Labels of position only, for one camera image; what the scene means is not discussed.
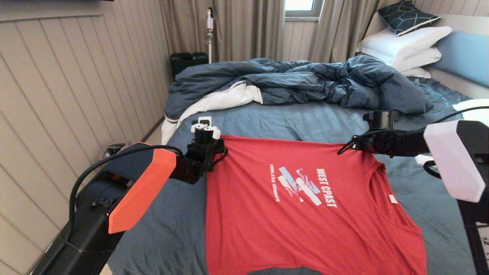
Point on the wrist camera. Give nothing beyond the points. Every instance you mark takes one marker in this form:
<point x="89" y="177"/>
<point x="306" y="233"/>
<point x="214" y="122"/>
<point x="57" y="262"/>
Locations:
<point x="205" y="131"/>
<point x="380" y="119"/>

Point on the medium white pillow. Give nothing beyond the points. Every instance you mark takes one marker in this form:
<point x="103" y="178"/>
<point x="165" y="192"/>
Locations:
<point x="420" y="58"/>

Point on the bronze trash bin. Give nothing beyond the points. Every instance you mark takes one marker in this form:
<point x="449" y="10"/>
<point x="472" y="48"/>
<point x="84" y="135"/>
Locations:
<point x="114" y="148"/>

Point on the window with grey frame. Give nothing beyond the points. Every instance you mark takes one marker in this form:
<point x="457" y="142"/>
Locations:
<point x="301" y="6"/>

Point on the white pillow at bed edge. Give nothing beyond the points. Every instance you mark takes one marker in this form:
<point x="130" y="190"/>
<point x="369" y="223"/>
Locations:
<point x="473" y="109"/>

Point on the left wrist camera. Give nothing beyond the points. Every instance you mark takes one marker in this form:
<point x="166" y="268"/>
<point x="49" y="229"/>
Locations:
<point x="205" y="131"/>

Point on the dark blue duvet white lining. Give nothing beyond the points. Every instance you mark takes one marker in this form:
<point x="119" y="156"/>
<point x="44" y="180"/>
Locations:
<point x="305" y="82"/>

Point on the black hard case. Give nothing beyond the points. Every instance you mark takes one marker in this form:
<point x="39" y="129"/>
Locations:
<point x="187" y="60"/>

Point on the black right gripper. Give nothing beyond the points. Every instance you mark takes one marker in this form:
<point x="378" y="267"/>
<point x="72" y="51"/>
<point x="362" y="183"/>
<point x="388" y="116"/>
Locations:
<point x="376" y="143"/>

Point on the beige headboard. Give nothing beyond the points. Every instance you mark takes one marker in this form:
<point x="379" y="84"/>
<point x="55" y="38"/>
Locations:
<point x="464" y="22"/>

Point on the flat white pillow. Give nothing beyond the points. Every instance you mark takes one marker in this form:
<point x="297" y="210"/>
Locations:
<point x="417" y="72"/>

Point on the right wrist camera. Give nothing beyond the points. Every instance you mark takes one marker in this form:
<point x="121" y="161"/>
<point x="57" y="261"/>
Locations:
<point x="380" y="119"/>

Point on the wide beige curtain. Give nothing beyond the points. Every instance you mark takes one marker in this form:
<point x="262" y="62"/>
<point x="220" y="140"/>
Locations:
<point x="244" y="30"/>

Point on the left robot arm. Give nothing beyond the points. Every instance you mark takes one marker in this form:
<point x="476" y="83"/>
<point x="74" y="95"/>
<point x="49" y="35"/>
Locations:
<point x="126" y="198"/>

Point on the white stick vacuum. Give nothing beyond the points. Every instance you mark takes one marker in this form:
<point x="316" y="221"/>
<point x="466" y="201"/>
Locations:
<point x="209" y="24"/>

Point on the red printed t-shirt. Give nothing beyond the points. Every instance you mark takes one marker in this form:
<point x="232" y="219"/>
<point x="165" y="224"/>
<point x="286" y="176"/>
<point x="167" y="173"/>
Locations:
<point x="305" y="229"/>

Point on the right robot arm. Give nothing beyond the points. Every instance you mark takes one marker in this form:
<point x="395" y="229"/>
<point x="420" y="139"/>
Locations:
<point x="450" y="152"/>

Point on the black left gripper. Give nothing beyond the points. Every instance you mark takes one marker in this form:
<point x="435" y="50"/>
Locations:
<point x="206" y="154"/>

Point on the narrow beige curtain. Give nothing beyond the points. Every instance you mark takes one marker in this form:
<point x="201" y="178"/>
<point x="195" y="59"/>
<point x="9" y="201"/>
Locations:
<point x="336" y="30"/>

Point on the dark geometric patterned cushion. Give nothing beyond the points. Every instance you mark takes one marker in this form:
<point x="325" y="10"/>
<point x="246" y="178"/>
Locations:
<point x="405" y="17"/>

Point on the large white pillow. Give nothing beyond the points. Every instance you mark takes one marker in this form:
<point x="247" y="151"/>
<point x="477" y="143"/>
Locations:
<point x="401" y="42"/>

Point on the dark wall screen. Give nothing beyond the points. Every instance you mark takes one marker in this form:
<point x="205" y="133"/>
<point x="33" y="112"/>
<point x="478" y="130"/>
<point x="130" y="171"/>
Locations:
<point x="57" y="0"/>

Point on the blue headboard cushion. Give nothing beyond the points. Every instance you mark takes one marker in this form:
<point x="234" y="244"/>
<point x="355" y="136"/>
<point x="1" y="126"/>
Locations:
<point x="464" y="55"/>

